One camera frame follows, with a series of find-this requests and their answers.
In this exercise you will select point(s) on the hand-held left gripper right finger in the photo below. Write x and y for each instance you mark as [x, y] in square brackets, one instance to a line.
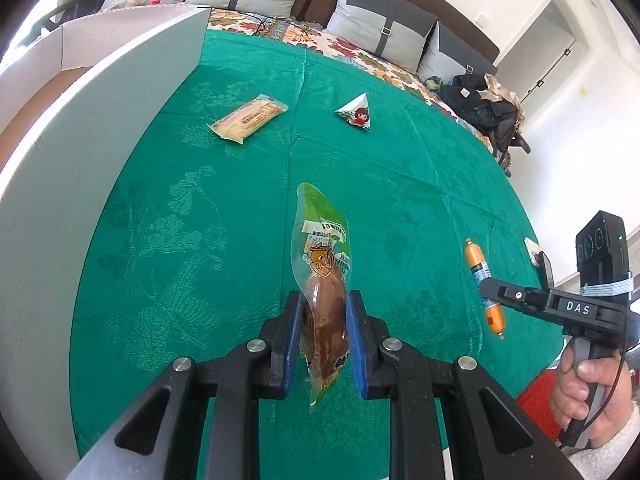
[356, 340]

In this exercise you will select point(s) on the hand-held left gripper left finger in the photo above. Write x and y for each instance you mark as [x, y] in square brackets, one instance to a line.
[292, 340]

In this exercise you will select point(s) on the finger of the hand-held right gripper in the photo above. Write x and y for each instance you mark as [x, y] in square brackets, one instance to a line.
[515, 297]
[544, 270]

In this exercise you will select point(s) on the brown meat snack packet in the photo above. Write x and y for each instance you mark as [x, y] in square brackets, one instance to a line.
[322, 305]

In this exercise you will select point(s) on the orange sausage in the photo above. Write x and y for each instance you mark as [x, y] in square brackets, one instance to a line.
[475, 260]

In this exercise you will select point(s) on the white cardboard box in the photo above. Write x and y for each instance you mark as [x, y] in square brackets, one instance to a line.
[75, 160]

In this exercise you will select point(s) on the person's right forearm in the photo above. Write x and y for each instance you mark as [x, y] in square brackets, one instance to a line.
[631, 435]

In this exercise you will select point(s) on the person's right hand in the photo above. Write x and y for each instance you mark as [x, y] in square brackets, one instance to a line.
[617, 395]

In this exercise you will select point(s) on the black jacket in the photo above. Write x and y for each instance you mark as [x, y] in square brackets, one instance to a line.
[475, 110]

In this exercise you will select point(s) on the beige cloth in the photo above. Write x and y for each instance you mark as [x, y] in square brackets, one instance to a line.
[497, 91]

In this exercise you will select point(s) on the white door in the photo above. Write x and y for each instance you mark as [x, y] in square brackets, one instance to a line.
[550, 50]

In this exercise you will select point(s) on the green cloth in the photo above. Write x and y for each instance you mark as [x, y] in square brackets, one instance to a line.
[433, 81]

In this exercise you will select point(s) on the beige bread packet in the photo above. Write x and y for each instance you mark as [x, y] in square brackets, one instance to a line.
[247, 119]

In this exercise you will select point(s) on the white triangular snack packet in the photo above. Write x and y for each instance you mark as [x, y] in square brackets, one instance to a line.
[357, 110]

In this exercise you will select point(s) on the white wall socket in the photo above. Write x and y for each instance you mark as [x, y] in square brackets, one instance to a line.
[482, 21]

